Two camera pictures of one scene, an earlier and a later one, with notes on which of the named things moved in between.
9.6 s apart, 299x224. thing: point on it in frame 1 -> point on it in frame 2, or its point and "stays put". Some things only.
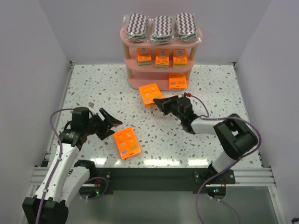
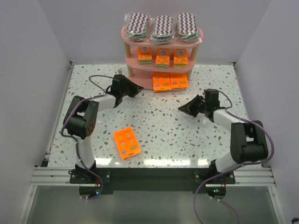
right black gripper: x=171 y=106 -> x=198 y=106
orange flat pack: x=177 y=80 stays put
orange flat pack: x=149 y=92 -> x=161 y=81
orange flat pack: x=127 y=143 stays put
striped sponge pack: x=162 y=30 stays put
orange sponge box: x=144 y=56 stays put
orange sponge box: x=180 y=59 stays put
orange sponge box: x=162 y=59 stays put
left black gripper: x=100 y=125 -> x=128 y=86
